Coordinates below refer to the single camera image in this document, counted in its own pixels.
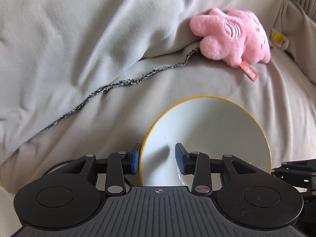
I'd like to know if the yellow rimmed white bowl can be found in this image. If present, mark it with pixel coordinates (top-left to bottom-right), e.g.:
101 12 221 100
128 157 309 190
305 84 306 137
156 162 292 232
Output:
139 96 272 187

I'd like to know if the beige sofa cover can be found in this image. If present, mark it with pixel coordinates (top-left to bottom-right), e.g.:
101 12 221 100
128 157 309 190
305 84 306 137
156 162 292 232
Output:
1 0 315 236

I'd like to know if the stainless steel bowl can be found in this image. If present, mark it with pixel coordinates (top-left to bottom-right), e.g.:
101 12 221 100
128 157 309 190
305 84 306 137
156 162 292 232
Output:
42 159 73 176

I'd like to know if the pink plush toy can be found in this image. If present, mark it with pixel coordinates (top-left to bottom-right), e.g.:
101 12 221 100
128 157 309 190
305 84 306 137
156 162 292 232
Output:
190 8 271 82

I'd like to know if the yellow fabric tag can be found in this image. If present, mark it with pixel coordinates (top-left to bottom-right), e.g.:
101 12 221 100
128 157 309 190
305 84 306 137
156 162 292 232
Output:
270 28 289 51

